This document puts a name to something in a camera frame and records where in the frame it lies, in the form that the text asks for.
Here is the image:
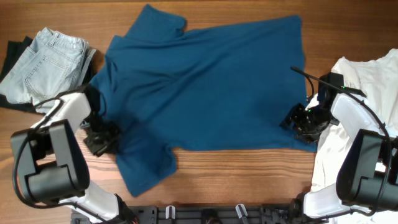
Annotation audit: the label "white rail clip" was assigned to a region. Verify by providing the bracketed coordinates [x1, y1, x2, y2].
[235, 203, 248, 219]
[165, 205, 176, 220]

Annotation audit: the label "left white rail clip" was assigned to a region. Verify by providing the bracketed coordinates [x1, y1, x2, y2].
[165, 205, 176, 220]

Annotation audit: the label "right white rail clip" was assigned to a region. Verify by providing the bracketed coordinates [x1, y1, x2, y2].
[235, 203, 248, 219]

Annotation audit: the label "right black cable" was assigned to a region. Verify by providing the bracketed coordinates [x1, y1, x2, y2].
[290, 66, 394, 218]

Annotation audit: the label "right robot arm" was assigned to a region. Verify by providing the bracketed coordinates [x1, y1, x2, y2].
[280, 72, 397, 223]

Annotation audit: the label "white garment pile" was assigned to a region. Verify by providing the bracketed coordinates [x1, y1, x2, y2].
[307, 49, 397, 218]

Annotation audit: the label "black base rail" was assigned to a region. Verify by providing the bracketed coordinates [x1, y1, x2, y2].
[70, 203, 305, 224]

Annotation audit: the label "light blue folded jeans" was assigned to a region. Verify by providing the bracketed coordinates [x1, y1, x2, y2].
[1, 28, 96, 113]

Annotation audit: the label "blue t-shirt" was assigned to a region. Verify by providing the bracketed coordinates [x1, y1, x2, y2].
[90, 5, 316, 196]

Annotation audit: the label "black folded garment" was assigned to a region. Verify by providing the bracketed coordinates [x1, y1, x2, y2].
[1, 36, 96, 113]

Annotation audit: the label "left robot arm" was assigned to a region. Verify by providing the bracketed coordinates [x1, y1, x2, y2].
[11, 85, 139, 223]

